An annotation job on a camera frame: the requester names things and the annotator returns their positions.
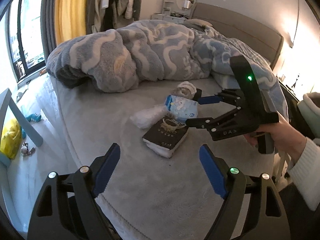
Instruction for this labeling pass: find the yellow plastic bag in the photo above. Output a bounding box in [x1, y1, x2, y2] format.
[0, 119, 22, 159]

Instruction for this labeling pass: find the person's right hand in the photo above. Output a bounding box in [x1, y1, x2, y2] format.
[244, 113, 307, 163]

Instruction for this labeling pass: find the black coat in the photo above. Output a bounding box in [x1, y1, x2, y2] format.
[104, 0, 125, 28]

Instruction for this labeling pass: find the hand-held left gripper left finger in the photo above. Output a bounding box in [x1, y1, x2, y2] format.
[27, 143, 121, 240]

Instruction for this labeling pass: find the beige pillow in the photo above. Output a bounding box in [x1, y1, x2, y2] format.
[185, 19, 213, 28]

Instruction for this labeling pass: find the person's dark fleece clothing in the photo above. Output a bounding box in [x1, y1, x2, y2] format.
[277, 180, 320, 240]

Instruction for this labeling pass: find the blue wavy-pattern fleece blanket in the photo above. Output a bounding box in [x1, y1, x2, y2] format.
[46, 20, 289, 120]

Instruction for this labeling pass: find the dark grey garment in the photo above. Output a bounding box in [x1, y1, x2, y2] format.
[134, 0, 143, 20]

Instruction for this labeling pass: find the grey padded headboard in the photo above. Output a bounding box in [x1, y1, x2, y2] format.
[191, 2, 284, 72]

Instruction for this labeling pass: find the white vanity table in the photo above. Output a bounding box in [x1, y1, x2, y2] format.
[151, 0, 191, 24]

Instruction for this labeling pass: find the yellow curtain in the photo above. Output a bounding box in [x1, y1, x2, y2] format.
[54, 0, 89, 47]

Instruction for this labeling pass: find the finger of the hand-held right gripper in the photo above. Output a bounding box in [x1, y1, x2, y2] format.
[185, 106, 245, 131]
[197, 89, 245, 108]

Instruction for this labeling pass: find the pale green plush item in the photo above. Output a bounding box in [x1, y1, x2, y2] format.
[297, 92, 320, 139]

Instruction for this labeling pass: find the keychain with plush charm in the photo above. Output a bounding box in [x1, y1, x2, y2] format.
[21, 142, 37, 157]

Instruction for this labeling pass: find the glass sliding door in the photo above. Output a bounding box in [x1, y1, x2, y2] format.
[7, 0, 47, 83]

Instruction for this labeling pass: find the person's right forearm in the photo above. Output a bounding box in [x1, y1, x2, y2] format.
[287, 137, 320, 212]

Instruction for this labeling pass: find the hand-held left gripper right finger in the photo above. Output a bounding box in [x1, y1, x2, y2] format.
[199, 144, 292, 240]

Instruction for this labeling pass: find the light blue low table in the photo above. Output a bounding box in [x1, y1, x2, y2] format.
[0, 88, 43, 147]

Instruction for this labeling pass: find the white sock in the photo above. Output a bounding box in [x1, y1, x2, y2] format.
[174, 81, 198, 98]

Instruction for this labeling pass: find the grey curtain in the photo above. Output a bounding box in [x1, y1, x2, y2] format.
[86, 0, 100, 34]
[41, 0, 59, 63]

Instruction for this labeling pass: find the bed with grey cover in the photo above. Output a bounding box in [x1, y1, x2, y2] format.
[46, 36, 284, 240]

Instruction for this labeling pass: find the white plastic wrap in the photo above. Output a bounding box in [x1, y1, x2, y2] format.
[129, 105, 168, 130]

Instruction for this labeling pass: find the beige coat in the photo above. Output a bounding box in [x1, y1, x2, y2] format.
[94, 0, 110, 30]

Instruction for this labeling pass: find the blue and white tissue packet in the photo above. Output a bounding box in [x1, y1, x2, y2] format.
[164, 94, 199, 123]

